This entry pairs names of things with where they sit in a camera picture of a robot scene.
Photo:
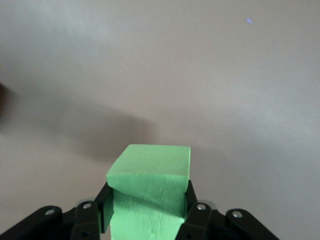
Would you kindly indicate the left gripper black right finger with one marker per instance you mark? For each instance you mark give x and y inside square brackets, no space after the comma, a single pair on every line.
[212,225]

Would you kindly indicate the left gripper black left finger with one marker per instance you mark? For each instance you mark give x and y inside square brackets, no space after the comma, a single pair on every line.
[62,225]

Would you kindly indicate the green foam cube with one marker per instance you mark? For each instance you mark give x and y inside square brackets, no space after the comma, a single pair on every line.
[150,175]

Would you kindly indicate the brown table cover mat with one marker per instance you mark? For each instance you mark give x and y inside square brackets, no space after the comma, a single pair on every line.
[200,75]

